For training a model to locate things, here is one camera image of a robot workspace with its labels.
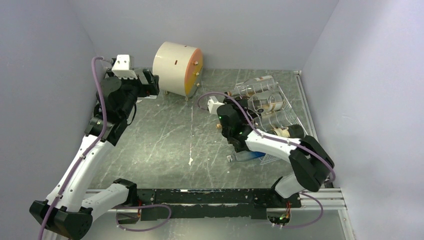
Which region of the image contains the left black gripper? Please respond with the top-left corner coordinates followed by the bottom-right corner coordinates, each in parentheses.
top-left (108, 68), bottom-right (159, 119)

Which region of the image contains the clear bottle yellow label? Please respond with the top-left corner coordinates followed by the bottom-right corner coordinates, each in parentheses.
top-left (247, 91), bottom-right (285, 114)

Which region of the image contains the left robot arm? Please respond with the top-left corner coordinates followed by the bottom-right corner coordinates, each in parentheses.
top-left (29, 69), bottom-right (160, 240)

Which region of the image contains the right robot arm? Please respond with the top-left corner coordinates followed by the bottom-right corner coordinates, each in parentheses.
top-left (216, 104), bottom-right (335, 207)

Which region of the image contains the blue clear bottle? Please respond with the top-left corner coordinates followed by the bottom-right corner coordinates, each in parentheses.
top-left (226, 151), bottom-right (266, 163)

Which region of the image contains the clear bottle black cap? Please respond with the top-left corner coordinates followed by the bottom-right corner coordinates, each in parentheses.
top-left (252, 108), bottom-right (302, 132)

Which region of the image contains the dark green wine bottle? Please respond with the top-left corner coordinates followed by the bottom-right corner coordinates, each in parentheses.
top-left (271, 124), bottom-right (305, 139)

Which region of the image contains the cream cylindrical drum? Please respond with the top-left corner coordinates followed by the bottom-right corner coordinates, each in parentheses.
top-left (152, 41), bottom-right (203, 99)

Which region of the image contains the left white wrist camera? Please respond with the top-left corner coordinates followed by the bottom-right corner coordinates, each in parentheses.
top-left (111, 54), bottom-right (138, 79)

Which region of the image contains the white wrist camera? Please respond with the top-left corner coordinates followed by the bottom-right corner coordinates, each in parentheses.
top-left (207, 96), bottom-right (224, 115)
top-left (111, 54), bottom-right (138, 79)

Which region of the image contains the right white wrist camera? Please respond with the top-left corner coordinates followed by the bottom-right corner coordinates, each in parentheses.
top-left (207, 96), bottom-right (224, 115)

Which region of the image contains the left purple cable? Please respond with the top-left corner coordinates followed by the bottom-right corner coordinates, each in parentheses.
top-left (36, 56), bottom-right (117, 240)

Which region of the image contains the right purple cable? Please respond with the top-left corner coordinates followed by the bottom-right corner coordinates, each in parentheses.
top-left (196, 91), bottom-right (336, 185)

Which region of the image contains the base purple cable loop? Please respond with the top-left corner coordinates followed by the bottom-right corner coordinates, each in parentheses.
top-left (115, 203), bottom-right (172, 233)

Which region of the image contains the white wire wine rack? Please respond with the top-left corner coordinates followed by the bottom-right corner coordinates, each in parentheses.
top-left (233, 79), bottom-right (316, 166)

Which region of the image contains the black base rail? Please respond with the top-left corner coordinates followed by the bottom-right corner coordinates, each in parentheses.
top-left (137, 188), bottom-right (302, 221)

